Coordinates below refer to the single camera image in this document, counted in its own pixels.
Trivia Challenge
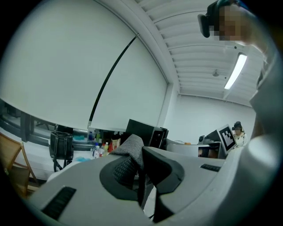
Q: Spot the dark grey bag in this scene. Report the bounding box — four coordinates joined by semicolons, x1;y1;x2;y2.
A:
49;130;74;173

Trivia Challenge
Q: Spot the clear bottle red label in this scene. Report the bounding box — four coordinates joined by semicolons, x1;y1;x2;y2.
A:
93;143;105;158

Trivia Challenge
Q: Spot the long ceiling light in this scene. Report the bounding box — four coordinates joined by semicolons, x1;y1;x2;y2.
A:
224;53;248;90

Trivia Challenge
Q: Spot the red snack packet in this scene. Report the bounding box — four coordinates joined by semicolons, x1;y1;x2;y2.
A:
111;138;121;153

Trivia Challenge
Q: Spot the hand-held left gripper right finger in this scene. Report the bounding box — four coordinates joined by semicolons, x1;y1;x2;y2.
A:
142;147;185;223

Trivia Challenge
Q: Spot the white roller blind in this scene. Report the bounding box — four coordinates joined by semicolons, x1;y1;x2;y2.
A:
88;36;169;132
0;0;139;130

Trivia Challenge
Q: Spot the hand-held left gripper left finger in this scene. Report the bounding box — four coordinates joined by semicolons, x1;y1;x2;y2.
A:
110;134;145;191

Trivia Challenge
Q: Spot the wooden folding rack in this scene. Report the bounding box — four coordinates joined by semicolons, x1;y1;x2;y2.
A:
0;132;38;198

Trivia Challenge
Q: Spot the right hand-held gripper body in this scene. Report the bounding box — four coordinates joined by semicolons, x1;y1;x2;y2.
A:
197;124;237;160

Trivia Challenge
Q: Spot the black head-worn camera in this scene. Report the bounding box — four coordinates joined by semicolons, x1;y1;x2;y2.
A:
197;0;222;39

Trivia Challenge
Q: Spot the black cabinet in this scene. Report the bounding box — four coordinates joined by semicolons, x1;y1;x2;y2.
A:
126;118;169;150

